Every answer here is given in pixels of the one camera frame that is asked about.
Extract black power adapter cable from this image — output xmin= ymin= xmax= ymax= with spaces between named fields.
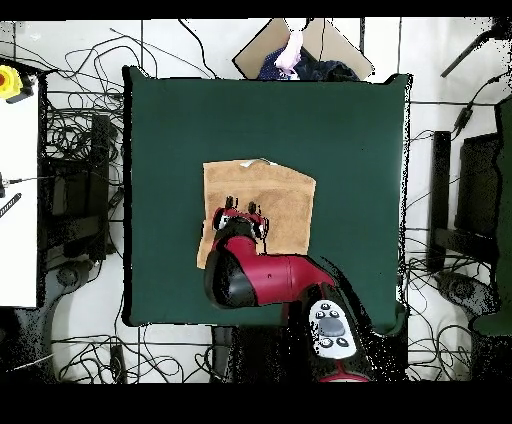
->
xmin=451 ymin=71 xmax=512 ymax=139

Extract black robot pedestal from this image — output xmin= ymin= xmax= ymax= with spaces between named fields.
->
xmin=210 ymin=325 xmax=289 ymax=382

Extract yellow emergency stop button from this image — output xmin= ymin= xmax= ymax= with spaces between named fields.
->
xmin=0 ymin=64 xmax=24 ymax=100

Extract black equipment box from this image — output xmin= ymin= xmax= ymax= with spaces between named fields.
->
xmin=43 ymin=113 xmax=114 ymax=261

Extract brown cardboard box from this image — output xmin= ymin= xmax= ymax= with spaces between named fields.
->
xmin=231 ymin=17 xmax=375 ymax=82

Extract dark blue laundry pile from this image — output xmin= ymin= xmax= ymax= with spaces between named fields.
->
xmin=257 ymin=47 xmax=361 ymax=82

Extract orange terry towel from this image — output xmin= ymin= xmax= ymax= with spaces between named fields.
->
xmin=196 ymin=158 xmax=317 ymax=269

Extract dark green table cloth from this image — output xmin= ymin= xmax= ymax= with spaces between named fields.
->
xmin=121 ymin=65 xmax=413 ymax=335

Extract black flat panel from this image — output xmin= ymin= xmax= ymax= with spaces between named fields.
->
xmin=455 ymin=133 xmax=501 ymax=237

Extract pink cloth item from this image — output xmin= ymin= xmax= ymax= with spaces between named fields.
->
xmin=273 ymin=29 xmax=304 ymax=78

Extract grey round pedestal foot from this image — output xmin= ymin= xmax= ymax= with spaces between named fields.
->
xmin=435 ymin=271 xmax=501 ymax=319
xmin=43 ymin=259 xmax=97 ymax=293

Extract black tangled cable bundle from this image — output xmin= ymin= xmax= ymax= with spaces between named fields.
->
xmin=403 ymin=239 xmax=481 ymax=381

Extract black loose floor cables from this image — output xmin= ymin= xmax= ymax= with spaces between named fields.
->
xmin=39 ymin=27 xmax=126 ymax=161
xmin=51 ymin=331 xmax=213 ymax=383

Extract black thin rod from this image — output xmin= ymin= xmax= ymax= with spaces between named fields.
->
xmin=439 ymin=17 xmax=512 ymax=79

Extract white side table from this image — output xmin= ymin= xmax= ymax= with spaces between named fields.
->
xmin=0 ymin=75 xmax=41 ymax=309

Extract black upright bar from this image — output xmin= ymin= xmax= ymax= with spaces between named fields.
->
xmin=428 ymin=130 xmax=452 ymax=274

